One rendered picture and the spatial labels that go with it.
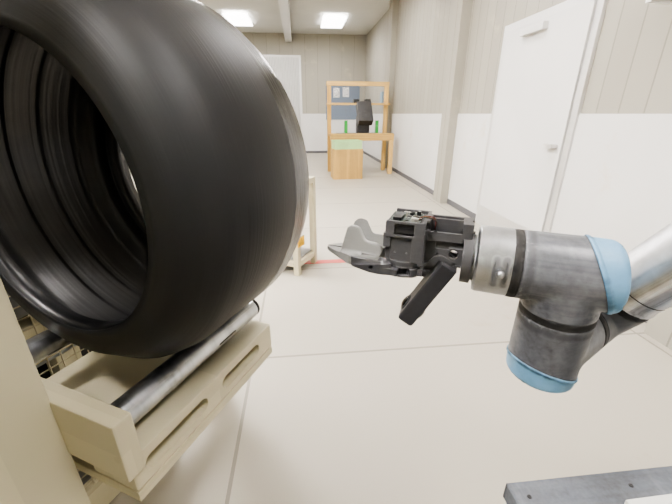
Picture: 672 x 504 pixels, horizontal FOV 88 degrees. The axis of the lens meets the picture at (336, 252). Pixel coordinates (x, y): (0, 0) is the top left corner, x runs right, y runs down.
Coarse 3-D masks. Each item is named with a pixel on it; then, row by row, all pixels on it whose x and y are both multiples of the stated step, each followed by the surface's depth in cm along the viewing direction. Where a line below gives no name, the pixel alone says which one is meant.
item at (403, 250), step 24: (408, 216) 49; (432, 216) 47; (456, 216) 48; (384, 240) 48; (408, 240) 47; (432, 240) 47; (456, 240) 46; (408, 264) 48; (432, 264) 48; (456, 264) 47
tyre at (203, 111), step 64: (0, 0) 38; (64, 0) 36; (128, 0) 37; (192, 0) 51; (0, 64) 58; (64, 64) 37; (128, 64) 36; (192, 64) 39; (256, 64) 51; (0, 128) 64; (64, 128) 74; (128, 128) 37; (192, 128) 38; (256, 128) 46; (0, 192) 66; (64, 192) 77; (128, 192) 82; (192, 192) 39; (256, 192) 45; (0, 256) 59; (64, 256) 73; (128, 256) 83; (192, 256) 42; (256, 256) 49; (64, 320) 57; (128, 320) 49; (192, 320) 48
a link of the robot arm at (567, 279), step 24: (528, 240) 42; (552, 240) 42; (576, 240) 41; (600, 240) 41; (528, 264) 41; (552, 264) 40; (576, 264) 40; (600, 264) 39; (624, 264) 38; (528, 288) 42; (552, 288) 41; (576, 288) 40; (600, 288) 39; (624, 288) 38; (552, 312) 42; (576, 312) 41; (600, 312) 42
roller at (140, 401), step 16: (256, 304) 76; (240, 320) 70; (224, 336) 66; (176, 352) 59; (192, 352) 60; (208, 352) 62; (160, 368) 55; (176, 368) 56; (192, 368) 59; (144, 384) 52; (160, 384) 53; (176, 384) 56; (128, 400) 49; (144, 400) 50; (160, 400) 53
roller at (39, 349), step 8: (40, 336) 63; (48, 336) 64; (56, 336) 65; (32, 344) 62; (40, 344) 62; (48, 344) 63; (56, 344) 64; (64, 344) 66; (32, 352) 61; (40, 352) 62; (48, 352) 63; (40, 360) 63
